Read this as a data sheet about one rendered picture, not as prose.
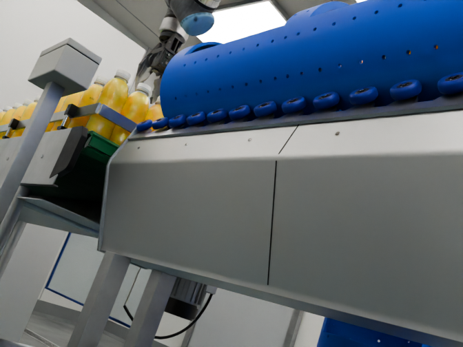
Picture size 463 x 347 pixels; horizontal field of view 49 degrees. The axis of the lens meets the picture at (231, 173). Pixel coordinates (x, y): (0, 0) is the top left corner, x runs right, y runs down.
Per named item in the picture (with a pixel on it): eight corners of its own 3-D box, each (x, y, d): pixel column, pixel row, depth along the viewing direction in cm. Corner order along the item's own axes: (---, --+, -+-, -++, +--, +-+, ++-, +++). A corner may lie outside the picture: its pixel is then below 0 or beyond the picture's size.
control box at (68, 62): (54, 69, 128) (70, 35, 131) (26, 80, 144) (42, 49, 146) (87, 90, 134) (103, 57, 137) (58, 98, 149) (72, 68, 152)
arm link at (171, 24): (157, 20, 160) (180, 38, 165) (151, 34, 158) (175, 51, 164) (173, 14, 153) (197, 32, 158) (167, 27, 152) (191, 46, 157)
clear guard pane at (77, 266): (139, 330, 160) (192, 187, 173) (46, 286, 219) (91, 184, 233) (140, 330, 160) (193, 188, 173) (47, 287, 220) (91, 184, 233)
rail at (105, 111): (98, 113, 133) (103, 103, 134) (97, 113, 133) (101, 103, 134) (209, 177, 156) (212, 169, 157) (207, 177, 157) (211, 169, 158)
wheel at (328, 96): (342, 88, 87) (345, 99, 87) (322, 91, 90) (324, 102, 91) (326, 98, 84) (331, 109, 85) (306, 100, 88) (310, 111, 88)
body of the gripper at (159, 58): (156, 62, 148) (171, 27, 152) (140, 67, 155) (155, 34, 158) (176, 76, 153) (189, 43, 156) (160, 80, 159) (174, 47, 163)
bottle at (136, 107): (124, 147, 137) (149, 87, 142) (101, 141, 139) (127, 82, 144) (133, 157, 144) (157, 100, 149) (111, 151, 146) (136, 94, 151)
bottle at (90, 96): (65, 138, 150) (90, 83, 155) (88, 147, 151) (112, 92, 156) (63, 131, 143) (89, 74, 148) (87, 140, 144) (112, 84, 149)
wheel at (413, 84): (425, 75, 75) (428, 88, 76) (397, 79, 79) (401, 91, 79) (410, 86, 73) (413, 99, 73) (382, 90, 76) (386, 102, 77)
